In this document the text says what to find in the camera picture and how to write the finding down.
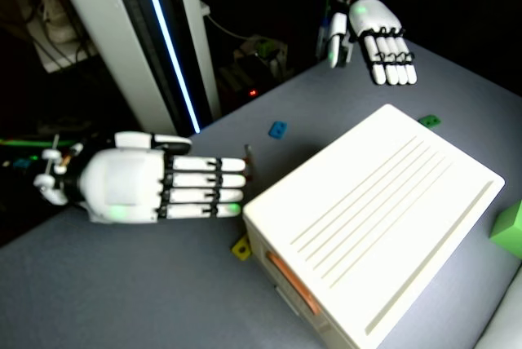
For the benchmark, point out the small blue block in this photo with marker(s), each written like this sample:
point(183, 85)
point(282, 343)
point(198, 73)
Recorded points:
point(278, 129)

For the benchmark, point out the small yellow block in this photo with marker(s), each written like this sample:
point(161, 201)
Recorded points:
point(241, 249)

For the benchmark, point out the grey table cloth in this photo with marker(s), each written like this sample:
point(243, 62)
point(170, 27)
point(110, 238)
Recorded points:
point(122, 284)

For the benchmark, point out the white column with light strip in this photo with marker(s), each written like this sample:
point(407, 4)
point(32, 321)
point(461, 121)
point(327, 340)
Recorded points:
point(122, 39)

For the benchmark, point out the green background device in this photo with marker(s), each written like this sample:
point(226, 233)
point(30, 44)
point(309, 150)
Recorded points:
point(263, 47)

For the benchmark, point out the cream plastic box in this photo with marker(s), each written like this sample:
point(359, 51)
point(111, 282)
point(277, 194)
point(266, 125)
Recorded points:
point(387, 202)

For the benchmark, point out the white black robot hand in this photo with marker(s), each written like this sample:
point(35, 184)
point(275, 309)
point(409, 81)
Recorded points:
point(373, 18)
point(122, 178)

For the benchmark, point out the small green block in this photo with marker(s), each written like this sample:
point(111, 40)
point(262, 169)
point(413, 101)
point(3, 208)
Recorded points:
point(429, 120)

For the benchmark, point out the large green cube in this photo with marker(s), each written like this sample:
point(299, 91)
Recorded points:
point(510, 231)

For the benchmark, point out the white equipment box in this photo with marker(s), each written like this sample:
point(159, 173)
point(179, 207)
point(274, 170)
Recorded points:
point(57, 27)

